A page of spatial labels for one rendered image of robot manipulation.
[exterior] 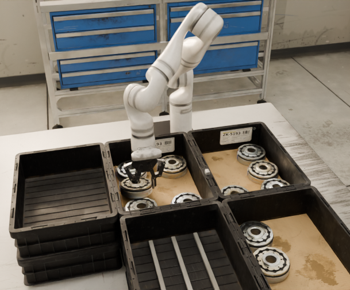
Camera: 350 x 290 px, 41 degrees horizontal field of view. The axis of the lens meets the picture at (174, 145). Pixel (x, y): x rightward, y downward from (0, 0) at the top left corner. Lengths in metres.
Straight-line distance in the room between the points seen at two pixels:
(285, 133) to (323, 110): 1.79
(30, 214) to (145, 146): 0.43
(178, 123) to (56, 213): 0.66
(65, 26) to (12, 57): 1.11
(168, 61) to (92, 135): 0.85
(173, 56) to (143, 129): 0.23
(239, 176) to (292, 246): 0.35
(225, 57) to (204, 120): 1.46
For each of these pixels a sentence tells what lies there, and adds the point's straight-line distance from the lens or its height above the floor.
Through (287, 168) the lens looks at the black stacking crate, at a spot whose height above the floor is 0.89.
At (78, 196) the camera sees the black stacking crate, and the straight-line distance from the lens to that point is 1.58.
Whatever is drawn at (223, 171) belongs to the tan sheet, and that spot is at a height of 0.83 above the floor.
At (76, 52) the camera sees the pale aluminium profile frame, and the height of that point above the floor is 0.60.
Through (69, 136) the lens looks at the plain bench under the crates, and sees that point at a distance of 2.15.
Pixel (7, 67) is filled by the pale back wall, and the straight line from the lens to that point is 4.35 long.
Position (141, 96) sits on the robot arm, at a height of 1.21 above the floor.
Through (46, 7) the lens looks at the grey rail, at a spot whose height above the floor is 0.92.
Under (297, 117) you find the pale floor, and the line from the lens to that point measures 3.77.
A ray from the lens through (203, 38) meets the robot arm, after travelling 1.45.
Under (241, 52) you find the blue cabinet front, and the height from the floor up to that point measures 0.46.
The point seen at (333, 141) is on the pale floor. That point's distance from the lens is 3.53.
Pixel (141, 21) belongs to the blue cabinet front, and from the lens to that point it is 3.35.
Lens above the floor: 1.81
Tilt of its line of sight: 33 degrees down
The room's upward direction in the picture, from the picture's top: straight up
